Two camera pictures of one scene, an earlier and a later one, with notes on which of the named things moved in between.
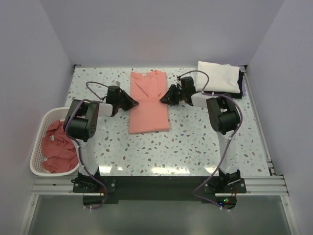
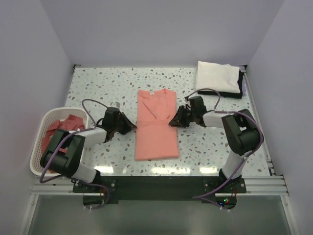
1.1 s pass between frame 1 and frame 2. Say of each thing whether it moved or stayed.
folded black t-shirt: stayed
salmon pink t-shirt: moved
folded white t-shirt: stayed
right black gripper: moved
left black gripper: moved
